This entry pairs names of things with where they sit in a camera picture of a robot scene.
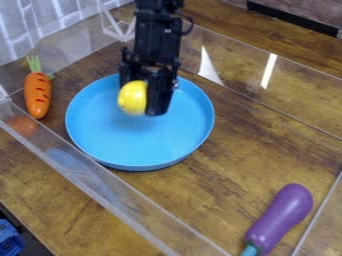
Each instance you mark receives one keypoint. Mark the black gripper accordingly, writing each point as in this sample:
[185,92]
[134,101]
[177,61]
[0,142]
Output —
[135,69]

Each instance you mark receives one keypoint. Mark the yellow lemon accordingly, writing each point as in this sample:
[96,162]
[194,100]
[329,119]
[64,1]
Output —
[132,97]

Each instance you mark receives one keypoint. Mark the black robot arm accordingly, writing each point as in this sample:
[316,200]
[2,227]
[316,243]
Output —
[161,25]

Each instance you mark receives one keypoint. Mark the blue round tray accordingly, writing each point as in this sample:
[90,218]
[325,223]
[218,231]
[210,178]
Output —
[138,143]

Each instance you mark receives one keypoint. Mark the orange toy carrot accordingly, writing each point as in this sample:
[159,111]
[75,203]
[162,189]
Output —
[38,89]

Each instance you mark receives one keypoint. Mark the white checkered curtain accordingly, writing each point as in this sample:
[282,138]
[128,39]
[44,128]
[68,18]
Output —
[28,20]

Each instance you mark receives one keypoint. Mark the purple toy eggplant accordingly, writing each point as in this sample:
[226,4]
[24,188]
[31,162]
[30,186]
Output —
[287,210]

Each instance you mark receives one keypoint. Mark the blue object at corner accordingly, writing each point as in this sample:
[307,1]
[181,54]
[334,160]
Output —
[11,240]

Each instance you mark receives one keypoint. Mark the clear acrylic barrier wall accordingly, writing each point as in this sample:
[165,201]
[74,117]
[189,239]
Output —
[277,136]

